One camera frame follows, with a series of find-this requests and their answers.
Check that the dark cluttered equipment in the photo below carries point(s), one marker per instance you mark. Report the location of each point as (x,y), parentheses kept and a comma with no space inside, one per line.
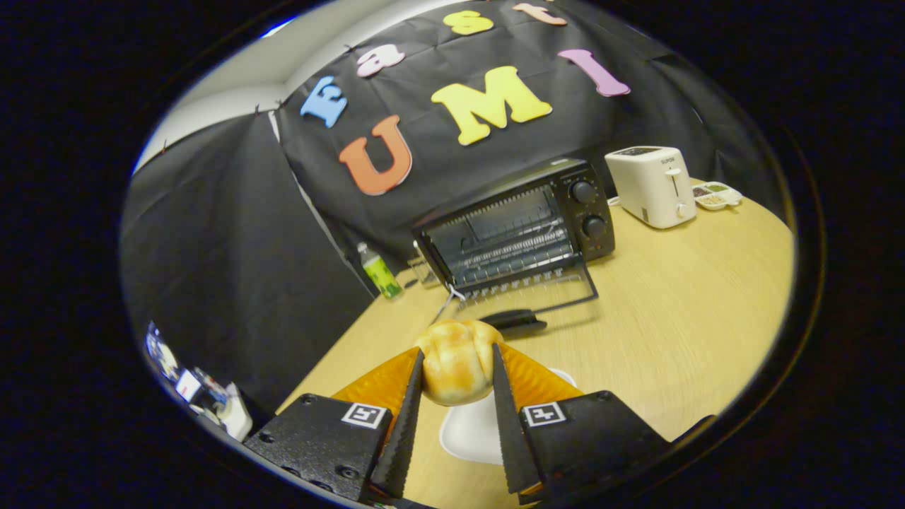
(191,385)

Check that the green label water bottle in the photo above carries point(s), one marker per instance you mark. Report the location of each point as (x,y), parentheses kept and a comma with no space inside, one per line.
(382,277)

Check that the clear glass container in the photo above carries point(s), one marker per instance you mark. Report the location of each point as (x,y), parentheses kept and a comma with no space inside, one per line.
(422,272)

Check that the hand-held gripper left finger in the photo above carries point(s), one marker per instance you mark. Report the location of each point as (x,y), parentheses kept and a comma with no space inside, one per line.
(409,431)

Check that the white box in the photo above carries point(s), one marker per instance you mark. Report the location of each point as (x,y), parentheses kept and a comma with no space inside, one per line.
(239,417)

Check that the white divided snack dish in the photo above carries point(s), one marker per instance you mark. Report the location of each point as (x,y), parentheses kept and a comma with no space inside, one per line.
(717,196)

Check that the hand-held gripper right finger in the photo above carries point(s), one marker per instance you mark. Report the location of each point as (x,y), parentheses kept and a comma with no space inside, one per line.
(508,438)

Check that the golden bread roll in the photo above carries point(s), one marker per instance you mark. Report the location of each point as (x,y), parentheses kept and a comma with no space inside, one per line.
(456,360)

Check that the white toaster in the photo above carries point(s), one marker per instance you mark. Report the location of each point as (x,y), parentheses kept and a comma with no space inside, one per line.
(647,187)

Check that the white plate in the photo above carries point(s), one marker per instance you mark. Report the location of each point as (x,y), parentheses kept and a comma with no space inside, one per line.
(474,435)

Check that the black toaster oven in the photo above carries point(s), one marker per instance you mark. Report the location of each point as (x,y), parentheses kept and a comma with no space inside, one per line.
(587,212)

